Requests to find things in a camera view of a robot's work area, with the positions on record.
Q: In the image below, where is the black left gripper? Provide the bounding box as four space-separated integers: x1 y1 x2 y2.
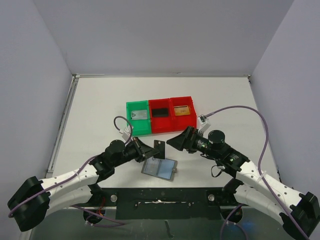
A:
113 136 159 168

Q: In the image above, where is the black credit card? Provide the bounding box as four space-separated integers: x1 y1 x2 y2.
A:
153 140 166 160

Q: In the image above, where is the grey card holder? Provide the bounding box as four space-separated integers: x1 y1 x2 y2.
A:
141 157 178 182

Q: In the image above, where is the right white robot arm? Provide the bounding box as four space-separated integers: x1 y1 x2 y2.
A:
166 127 320 240

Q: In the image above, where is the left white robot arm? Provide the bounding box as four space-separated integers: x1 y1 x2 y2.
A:
7 137 159 232

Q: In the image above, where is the gold credit card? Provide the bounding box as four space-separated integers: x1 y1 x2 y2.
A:
173 105 191 116

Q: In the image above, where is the black card in bin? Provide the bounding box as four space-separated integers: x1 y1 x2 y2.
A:
151 108 169 118

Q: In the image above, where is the silver VIP card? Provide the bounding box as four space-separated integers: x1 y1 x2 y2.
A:
131 109 148 121

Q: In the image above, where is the right red plastic bin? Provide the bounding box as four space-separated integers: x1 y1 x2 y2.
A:
170 96 197 131

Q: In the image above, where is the red plastic bin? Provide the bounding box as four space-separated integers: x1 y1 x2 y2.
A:
148 98 174 134
170 96 197 131

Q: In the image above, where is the middle red plastic bin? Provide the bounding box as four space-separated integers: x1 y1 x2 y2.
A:
148 98 174 134

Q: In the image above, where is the green plastic bin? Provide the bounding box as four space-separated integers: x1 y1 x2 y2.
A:
126 100 152 136

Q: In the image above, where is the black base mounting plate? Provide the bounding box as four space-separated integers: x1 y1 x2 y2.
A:
78 185 239 224

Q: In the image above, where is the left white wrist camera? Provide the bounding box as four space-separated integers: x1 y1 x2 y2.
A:
119 125 132 141

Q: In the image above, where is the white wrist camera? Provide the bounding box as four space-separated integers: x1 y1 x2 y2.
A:
119 125 132 141
197 114 211 133

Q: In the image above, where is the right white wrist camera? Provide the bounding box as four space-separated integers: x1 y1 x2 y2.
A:
197 114 211 133

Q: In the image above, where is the aluminium table edge rail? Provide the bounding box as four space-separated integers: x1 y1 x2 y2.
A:
45 74 111 178

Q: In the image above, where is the front aluminium frame rail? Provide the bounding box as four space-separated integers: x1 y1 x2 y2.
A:
20 207 291 240

